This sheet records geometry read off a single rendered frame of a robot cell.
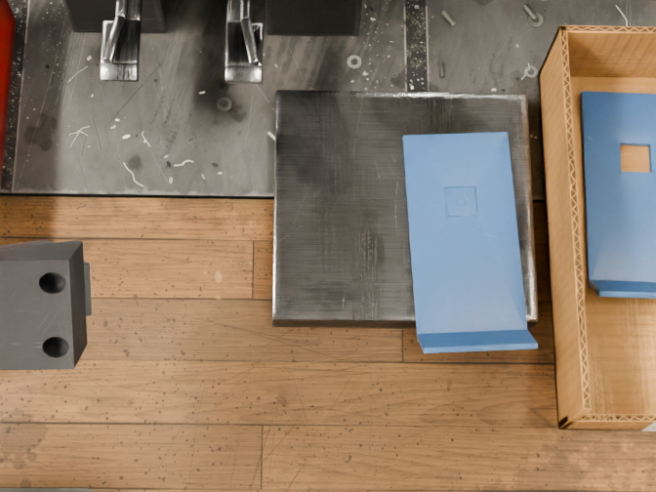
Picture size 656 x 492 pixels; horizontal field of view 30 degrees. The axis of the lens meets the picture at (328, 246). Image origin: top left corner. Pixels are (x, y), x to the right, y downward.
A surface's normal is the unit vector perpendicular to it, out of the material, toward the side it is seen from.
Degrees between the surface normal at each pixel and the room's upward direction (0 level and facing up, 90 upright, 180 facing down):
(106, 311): 0
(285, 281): 0
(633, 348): 0
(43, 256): 60
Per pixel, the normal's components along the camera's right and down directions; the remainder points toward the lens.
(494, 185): 0.03, -0.31
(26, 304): 0.04, 0.21
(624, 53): 0.00, 0.95
